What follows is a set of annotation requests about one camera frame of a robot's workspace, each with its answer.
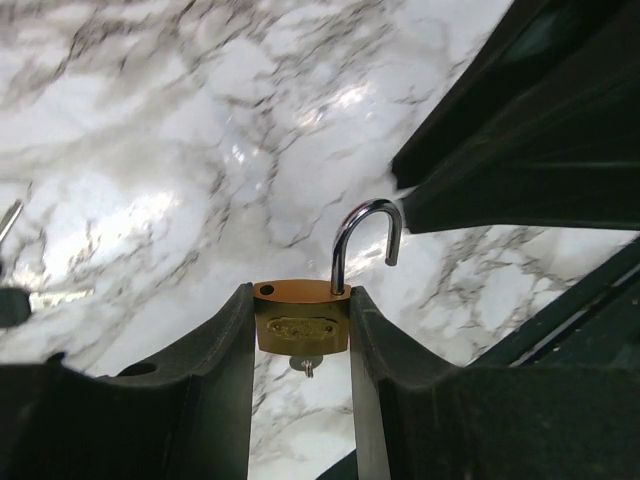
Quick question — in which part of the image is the brass padlock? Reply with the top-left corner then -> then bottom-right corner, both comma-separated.
254,199 -> 403,357

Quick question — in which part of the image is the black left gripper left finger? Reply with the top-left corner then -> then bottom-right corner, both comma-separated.
1,283 -> 255,479

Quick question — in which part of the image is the small silver key with ring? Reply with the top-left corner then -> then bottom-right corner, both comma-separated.
289,355 -> 324,379

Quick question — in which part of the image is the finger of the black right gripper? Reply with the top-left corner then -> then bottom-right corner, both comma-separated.
392,1 -> 639,234

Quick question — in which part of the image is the black head key bunch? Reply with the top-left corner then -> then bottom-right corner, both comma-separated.
0,197 -> 31,329

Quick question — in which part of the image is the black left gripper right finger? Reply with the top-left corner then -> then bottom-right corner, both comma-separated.
350,287 -> 639,479

